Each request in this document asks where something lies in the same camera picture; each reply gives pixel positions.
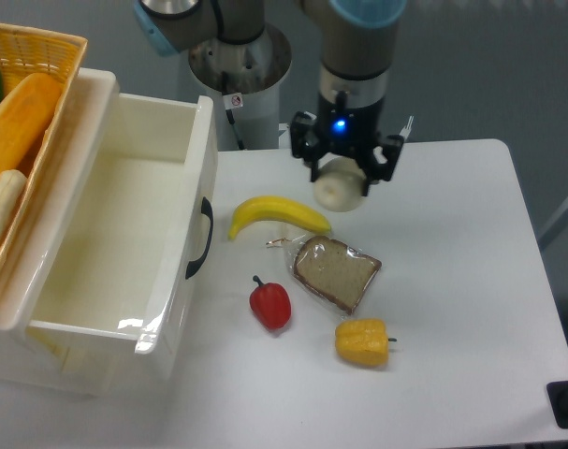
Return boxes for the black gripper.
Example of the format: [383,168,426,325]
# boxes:
[289,94,404,196]

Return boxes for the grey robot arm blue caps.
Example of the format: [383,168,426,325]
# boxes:
[134,1,406,196]

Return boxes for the white upper drawer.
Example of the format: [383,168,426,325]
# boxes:
[26,93,218,356]

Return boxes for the white drawer cabinet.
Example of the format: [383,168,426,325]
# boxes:
[0,69,192,395]

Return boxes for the yellow banana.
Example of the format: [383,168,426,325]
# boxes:
[227,196,331,240]

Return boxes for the bread slice in plastic bag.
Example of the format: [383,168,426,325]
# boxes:
[267,235,383,316]

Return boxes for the red bell pepper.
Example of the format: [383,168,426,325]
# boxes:
[249,275,292,330]

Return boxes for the yellow bell pepper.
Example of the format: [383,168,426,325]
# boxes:
[334,318,395,367]

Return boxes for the orange baguette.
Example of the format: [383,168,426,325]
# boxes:
[0,73,63,174]

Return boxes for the yellow wicker basket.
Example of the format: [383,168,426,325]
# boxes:
[0,23,87,276]

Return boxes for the cream peanut shaped toy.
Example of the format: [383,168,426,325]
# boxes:
[0,169,27,244]

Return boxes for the white table bracket left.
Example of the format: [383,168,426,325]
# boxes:
[278,123,291,150]

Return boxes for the white table bracket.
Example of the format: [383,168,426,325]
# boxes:
[399,115,415,141]
[278,123,291,150]

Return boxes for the white table bracket right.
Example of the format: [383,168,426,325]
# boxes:
[399,115,415,141]

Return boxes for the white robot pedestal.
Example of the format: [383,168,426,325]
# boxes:
[188,23,292,152]

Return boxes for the black drawer handle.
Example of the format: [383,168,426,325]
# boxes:
[185,196,214,280]

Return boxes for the white frame at right edge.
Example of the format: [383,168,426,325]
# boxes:
[537,196,568,251]

